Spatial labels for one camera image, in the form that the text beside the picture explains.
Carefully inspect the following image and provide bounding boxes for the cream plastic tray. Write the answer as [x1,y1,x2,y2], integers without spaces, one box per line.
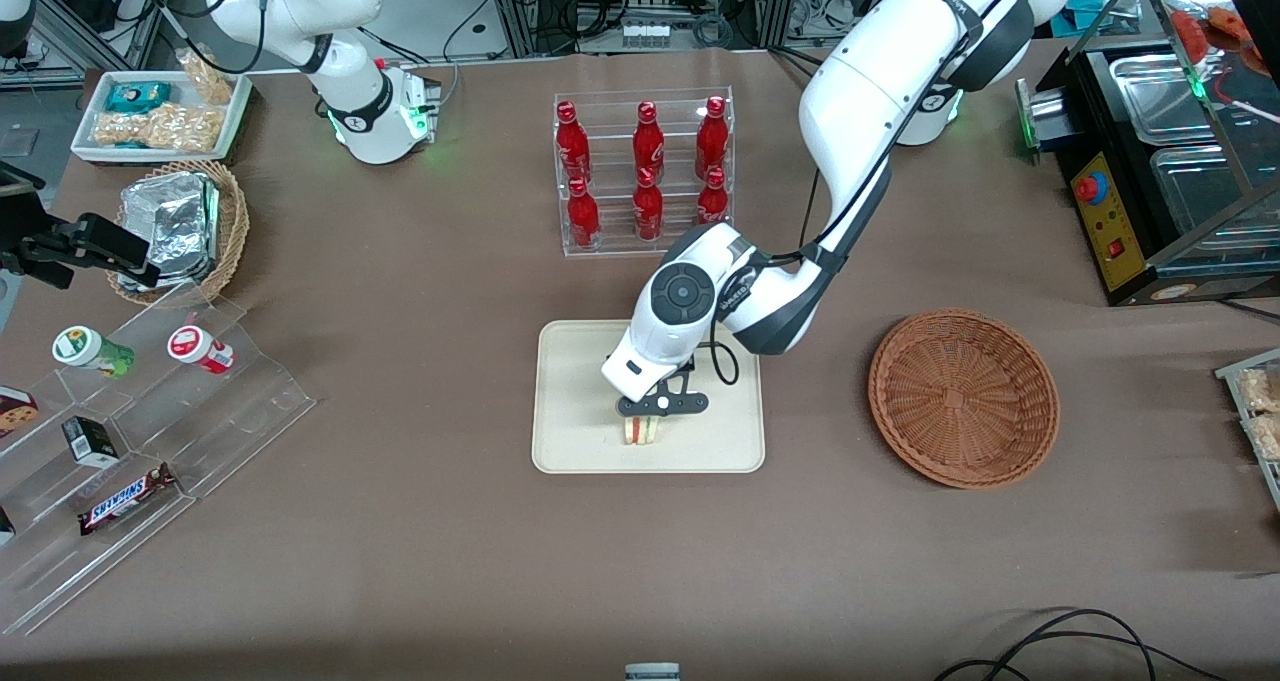
[531,318,766,475]

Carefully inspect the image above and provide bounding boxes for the white rectangular snack tray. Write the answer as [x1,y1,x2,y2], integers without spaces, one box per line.
[70,69,253,165]

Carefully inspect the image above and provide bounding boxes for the light wicker basket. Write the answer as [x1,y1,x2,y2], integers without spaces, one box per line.
[106,159,250,308]

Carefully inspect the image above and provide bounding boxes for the round brown wicker basket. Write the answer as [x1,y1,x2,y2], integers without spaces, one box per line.
[868,308,1061,490]

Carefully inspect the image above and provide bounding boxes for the silver foil packages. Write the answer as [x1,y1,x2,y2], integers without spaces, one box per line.
[118,171,222,290]

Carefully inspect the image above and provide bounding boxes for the green lid cup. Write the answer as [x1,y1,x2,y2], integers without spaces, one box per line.
[52,326,136,379]

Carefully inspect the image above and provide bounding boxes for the clear acrylic bottle rack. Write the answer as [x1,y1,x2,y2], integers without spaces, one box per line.
[553,86,736,258]

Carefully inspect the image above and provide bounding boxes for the large clear bag of crackers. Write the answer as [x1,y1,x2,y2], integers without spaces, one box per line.
[94,102,223,153]

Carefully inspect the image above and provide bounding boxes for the red lid cup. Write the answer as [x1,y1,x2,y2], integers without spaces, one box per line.
[167,325,236,375]

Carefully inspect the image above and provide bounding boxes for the cookie box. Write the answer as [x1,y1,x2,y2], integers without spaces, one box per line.
[0,386,40,438]

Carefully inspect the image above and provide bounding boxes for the teal snack packet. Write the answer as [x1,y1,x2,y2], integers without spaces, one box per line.
[105,81,172,114]

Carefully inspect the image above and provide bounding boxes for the red cola bottle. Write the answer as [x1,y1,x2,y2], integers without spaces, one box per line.
[632,101,666,184]
[696,166,730,228]
[555,101,591,187]
[695,96,729,182]
[567,176,602,251]
[633,166,665,243]

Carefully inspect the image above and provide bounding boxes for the small black box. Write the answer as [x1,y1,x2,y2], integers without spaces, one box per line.
[62,416,120,468]

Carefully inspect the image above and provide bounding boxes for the small clear bag of crackers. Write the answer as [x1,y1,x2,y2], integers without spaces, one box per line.
[177,48,235,106]

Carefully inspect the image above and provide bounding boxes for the clear acrylic stepped shelf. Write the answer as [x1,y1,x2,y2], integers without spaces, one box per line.
[0,281,317,637]

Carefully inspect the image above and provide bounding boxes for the snickers bar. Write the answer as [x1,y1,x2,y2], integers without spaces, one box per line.
[78,463,179,536]

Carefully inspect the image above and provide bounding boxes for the black food warmer cabinet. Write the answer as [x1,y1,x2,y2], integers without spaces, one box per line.
[1015,0,1280,308]

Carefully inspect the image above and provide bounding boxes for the teal paper item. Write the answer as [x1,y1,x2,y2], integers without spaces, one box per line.
[1050,0,1105,34]

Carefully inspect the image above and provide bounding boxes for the red food packet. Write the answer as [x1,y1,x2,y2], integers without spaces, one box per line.
[1170,5,1267,74]

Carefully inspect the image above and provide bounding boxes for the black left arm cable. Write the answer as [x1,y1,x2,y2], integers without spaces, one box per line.
[698,0,1036,389]

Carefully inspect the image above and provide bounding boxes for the black floor cables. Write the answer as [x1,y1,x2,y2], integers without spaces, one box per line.
[933,608,1233,681]

